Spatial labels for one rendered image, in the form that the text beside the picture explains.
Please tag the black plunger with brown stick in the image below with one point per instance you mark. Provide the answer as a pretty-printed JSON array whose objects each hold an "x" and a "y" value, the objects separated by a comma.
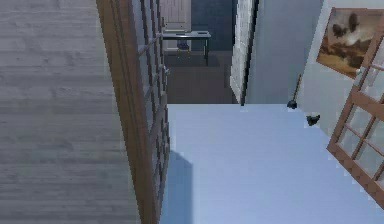
[{"x": 293, "y": 100}]

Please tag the white panelled room door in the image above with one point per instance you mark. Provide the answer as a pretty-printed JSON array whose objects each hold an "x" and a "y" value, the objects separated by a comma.
[{"x": 240, "y": 50}]

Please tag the small black object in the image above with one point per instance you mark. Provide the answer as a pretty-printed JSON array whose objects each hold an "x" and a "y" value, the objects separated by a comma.
[{"x": 312, "y": 120}]

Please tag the pale panelled room door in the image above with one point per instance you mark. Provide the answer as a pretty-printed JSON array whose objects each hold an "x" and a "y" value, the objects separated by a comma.
[{"x": 176, "y": 15}]

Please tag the brown glass-paned room door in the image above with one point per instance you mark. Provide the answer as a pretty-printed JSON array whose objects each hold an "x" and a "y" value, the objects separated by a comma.
[
  {"x": 361, "y": 100},
  {"x": 133, "y": 100}
]

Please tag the dark grey table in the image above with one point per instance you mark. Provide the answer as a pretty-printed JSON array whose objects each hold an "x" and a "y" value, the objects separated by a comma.
[{"x": 186, "y": 35}]

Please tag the framed brown landscape picture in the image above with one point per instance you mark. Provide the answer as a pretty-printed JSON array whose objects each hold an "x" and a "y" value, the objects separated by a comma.
[{"x": 346, "y": 40}]

